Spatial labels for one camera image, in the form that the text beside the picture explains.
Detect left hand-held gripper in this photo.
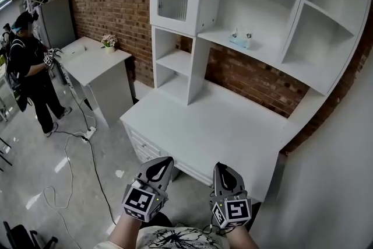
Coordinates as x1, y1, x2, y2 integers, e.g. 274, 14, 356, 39
121, 156, 175, 223

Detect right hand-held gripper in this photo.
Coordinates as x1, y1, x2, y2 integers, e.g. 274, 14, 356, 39
208, 162, 252, 229

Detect person's right forearm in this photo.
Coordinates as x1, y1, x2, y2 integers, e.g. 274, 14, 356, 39
226, 225, 260, 249

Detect person's left forearm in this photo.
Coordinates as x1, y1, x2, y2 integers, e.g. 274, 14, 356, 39
106, 211, 144, 249

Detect white desk with drawers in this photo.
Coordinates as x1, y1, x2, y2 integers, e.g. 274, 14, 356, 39
119, 81, 295, 204

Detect person's white printed shirt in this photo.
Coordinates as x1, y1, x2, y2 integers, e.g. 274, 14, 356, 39
136, 226, 231, 249

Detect white power strip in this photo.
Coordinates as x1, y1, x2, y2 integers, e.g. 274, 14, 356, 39
82, 126, 97, 139

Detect small white table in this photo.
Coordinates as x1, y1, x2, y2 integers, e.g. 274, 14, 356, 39
59, 36, 135, 129

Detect potted pink flowers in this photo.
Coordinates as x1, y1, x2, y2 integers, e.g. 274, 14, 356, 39
100, 34, 118, 55

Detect black chair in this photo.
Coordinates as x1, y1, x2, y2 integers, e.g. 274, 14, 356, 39
2, 220, 59, 249

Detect grey cabinet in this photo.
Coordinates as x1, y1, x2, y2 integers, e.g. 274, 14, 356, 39
34, 0, 78, 45

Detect black floor cable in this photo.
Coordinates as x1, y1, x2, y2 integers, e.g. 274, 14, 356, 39
53, 129, 118, 226

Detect white floor cable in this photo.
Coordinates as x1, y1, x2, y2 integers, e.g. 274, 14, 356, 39
43, 133, 88, 249

